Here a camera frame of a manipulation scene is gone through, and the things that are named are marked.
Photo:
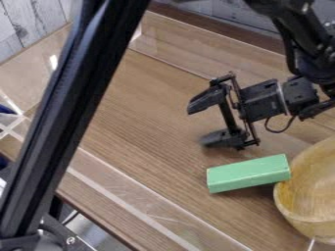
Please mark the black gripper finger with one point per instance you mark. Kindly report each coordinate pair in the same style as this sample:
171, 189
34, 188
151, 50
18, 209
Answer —
225, 138
209, 98

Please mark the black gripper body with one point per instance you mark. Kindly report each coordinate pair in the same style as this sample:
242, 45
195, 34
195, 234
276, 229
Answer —
230, 109

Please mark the green rectangular block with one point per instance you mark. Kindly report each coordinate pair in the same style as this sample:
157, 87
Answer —
249, 173

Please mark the light wooden bowl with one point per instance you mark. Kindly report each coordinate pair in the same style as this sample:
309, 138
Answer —
306, 197

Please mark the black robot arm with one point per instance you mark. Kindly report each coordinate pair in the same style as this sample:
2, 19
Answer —
90, 58

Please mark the black table leg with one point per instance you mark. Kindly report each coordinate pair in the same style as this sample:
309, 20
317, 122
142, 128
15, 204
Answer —
57, 207

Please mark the blue object at left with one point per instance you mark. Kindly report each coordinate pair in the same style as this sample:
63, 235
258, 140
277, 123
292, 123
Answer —
6, 110

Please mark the clear acrylic tray wall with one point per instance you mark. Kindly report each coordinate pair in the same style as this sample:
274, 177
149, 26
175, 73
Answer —
137, 179

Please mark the metal base plate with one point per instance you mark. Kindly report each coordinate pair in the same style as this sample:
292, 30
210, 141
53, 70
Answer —
65, 237

